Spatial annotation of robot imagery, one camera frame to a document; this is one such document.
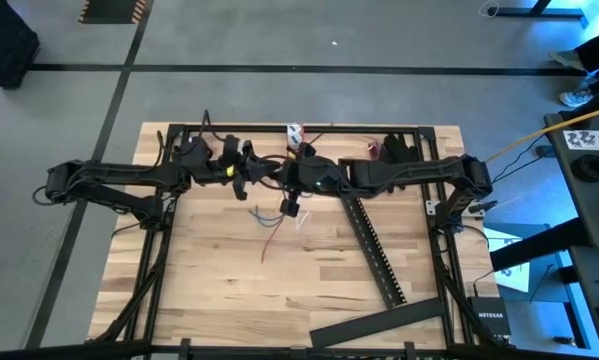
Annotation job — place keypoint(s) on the hazard-striped floor mat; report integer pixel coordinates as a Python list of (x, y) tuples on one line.
[(111, 10)]

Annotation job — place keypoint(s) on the black duct cover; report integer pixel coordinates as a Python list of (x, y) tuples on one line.
[(379, 322)]

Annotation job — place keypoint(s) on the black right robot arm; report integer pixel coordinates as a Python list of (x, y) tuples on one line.
[(404, 172)]

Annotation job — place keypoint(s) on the red label dispenser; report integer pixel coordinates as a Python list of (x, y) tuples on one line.
[(303, 134)]

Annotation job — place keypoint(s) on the black glove red cuff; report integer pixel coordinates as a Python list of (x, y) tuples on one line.
[(375, 150), (401, 147)]

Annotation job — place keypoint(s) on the black Netgear switch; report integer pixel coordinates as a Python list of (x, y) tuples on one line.
[(489, 317)]

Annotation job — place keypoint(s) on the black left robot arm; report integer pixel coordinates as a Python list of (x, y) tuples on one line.
[(109, 175)]

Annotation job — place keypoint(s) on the silver mounting plate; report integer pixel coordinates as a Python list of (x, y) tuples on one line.
[(432, 207)]

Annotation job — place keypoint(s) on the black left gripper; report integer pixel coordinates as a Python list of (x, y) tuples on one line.
[(239, 150)]

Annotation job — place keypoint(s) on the black crate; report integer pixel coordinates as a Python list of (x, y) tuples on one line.
[(4, 45)]

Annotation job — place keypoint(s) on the black desk leg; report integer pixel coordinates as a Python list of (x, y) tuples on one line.
[(539, 11)]

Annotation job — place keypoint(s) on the black desk with white label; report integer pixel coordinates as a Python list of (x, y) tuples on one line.
[(594, 210)]

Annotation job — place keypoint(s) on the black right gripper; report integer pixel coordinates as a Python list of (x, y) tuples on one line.
[(290, 207)]

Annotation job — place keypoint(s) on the black aluminium table frame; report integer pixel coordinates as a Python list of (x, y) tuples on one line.
[(254, 128)]

